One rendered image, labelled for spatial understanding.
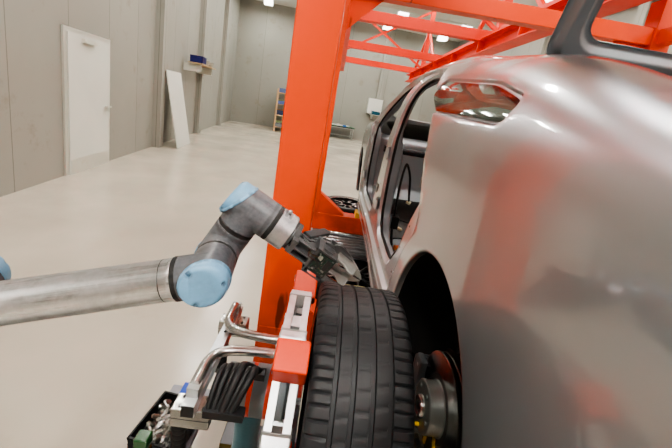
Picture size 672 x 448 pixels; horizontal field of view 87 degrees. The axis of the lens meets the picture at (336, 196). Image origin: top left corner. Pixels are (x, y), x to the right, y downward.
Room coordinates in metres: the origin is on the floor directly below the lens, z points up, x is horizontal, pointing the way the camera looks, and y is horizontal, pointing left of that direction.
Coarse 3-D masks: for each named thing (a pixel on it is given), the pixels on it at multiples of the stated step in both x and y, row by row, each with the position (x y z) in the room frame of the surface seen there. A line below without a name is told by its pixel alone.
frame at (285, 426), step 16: (288, 304) 0.88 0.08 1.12; (304, 304) 0.89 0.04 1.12; (288, 320) 0.81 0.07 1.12; (304, 320) 0.82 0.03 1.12; (288, 336) 0.74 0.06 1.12; (304, 336) 0.75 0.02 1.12; (272, 384) 0.67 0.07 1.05; (272, 400) 0.65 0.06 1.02; (288, 400) 0.65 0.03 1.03; (272, 416) 0.63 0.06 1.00; (288, 416) 0.63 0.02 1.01; (272, 432) 0.61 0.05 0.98; (288, 432) 0.61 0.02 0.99
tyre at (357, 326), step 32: (320, 288) 0.94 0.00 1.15; (352, 288) 0.97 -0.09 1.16; (320, 320) 0.77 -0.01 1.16; (352, 320) 0.78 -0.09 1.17; (384, 320) 0.80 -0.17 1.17; (320, 352) 0.69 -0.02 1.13; (352, 352) 0.70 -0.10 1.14; (384, 352) 0.71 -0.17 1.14; (320, 384) 0.64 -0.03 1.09; (352, 384) 0.65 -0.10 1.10; (384, 384) 0.66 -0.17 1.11; (320, 416) 0.60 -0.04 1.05; (352, 416) 0.61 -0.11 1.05; (384, 416) 0.61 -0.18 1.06
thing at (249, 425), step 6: (246, 420) 0.93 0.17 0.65; (252, 420) 0.93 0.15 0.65; (258, 420) 0.95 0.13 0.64; (234, 426) 0.95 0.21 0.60; (240, 426) 0.93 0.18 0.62; (246, 426) 0.93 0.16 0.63; (252, 426) 0.94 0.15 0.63; (258, 426) 0.96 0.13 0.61; (234, 432) 0.95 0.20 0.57; (240, 432) 0.93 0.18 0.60; (246, 432) 0.93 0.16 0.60; (252, 432) 0.94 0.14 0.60; (258, 432) 0.97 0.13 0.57; (234, 438) 0.94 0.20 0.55; (240, 438) 0.93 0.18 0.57; (246, 438) 0.93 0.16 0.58; (252, 438) 0.94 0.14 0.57; (234, 444) 0.94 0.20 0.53; (240, 444) 0.93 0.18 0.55; (246, 444) 0.93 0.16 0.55; (252, 444) 0.94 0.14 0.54
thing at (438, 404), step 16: (432, 352) 1.02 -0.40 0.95; (448, 352) 0.97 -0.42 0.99; (432, 368) 0.99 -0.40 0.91; (448, 368) 0.89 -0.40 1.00; (432, 384) 0.90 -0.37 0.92; (448, 384) 0.86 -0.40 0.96; (432, 400) 0.85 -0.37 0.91; (448, 400) 0.84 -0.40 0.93; (416, 416) 0.91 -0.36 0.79; (432, 416) 0.83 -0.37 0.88; (448, 416) 0.82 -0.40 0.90; (432, 432) 0.82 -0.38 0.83; (448, 432) 0.79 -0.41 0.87
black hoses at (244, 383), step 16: (224, 368) 0.70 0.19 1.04; (240, 368) 0.70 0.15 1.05; (256, 368) 0.72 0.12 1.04; (224, 384) 0.68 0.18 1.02; (240, 384) 0.68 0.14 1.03; (208, 400) 0.65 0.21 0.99; (224, 400) 0.65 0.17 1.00; (240, 400) 0.66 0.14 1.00; (208, 416) 0.63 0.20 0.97; (224, 416) 0.63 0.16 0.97; (240, 416) 0.64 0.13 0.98
